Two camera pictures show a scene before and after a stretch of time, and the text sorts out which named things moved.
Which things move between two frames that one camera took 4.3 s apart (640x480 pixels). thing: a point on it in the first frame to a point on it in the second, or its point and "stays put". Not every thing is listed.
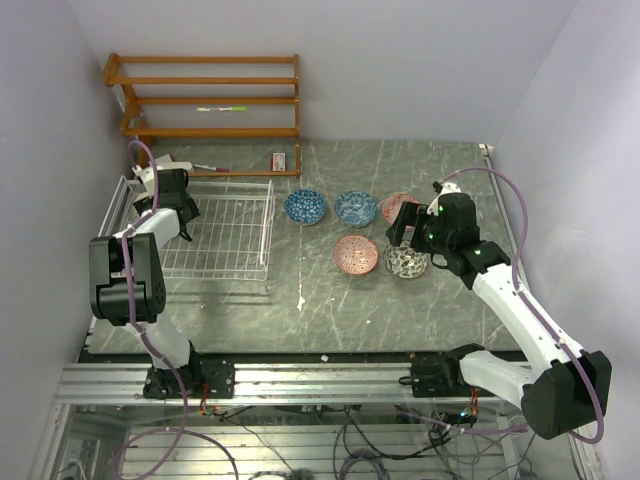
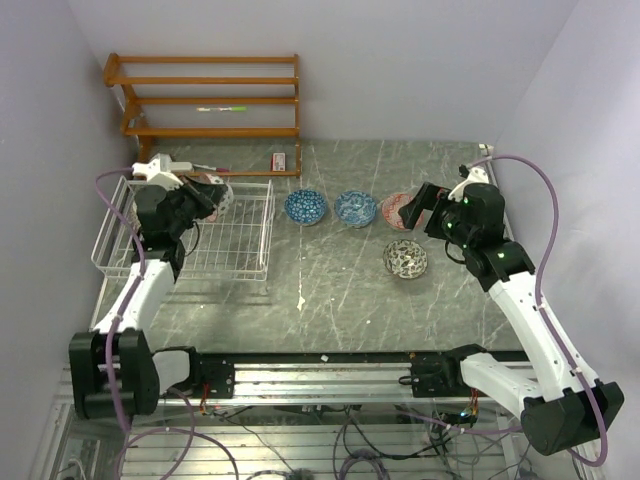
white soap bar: (179, 165) stays put
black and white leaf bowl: (405, 261) stays put
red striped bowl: (391, 203) stays put
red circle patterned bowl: (355, 255) to (225, 203)
